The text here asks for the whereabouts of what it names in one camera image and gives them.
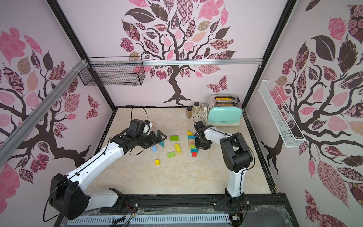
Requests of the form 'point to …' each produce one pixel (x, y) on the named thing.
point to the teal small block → (196, 150)
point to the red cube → (194, 154)
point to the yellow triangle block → (189, 133)
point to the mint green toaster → (224, 110)
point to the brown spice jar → (189, 112)
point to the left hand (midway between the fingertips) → (160, 142)
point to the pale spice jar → (196, 108)
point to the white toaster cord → (203, 108)
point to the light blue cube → (154, 148)
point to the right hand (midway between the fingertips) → (200, 148)
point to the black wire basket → (115, 74)
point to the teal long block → (192, 137)
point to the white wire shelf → (283, 119)
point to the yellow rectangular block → (177, 148)
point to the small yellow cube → (157, 162)
